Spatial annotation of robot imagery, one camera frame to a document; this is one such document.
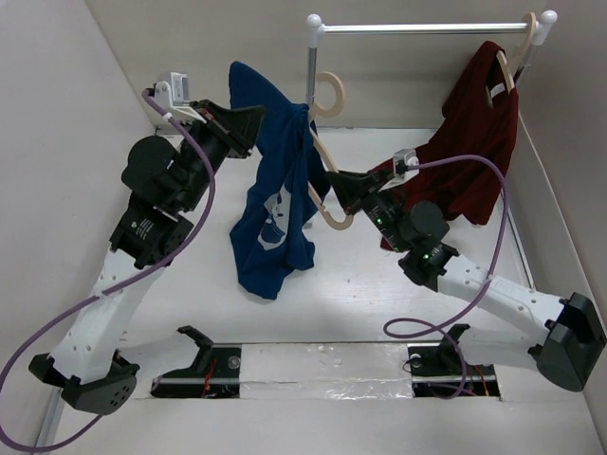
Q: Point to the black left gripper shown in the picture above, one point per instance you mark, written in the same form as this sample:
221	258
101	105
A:
243	123

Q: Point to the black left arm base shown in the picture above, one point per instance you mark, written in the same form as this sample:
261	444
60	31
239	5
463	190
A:
214	372

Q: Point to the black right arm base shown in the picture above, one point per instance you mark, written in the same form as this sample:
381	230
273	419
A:
436	372

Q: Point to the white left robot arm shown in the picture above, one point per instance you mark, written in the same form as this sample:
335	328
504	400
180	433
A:
87	366

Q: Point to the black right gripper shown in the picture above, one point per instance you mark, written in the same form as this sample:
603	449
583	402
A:
351	188

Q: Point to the dark red t-shirt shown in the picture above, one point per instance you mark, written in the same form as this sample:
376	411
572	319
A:
473	124

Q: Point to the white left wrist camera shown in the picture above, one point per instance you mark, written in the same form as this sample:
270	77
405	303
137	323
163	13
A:
171	89

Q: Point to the wooden hanger with shirt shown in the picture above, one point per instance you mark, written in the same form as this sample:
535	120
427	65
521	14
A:
509	65

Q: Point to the blue printed t-shirt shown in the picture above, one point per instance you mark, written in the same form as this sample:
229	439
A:
268	241

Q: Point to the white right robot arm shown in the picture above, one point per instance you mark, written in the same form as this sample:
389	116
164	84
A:
560	338

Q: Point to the white clothes rack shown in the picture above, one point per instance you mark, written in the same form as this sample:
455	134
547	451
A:
398	75

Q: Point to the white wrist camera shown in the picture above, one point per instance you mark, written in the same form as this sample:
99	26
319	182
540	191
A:
404	168
171	89

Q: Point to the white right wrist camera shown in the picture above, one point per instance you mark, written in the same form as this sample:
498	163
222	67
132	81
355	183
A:
404	168

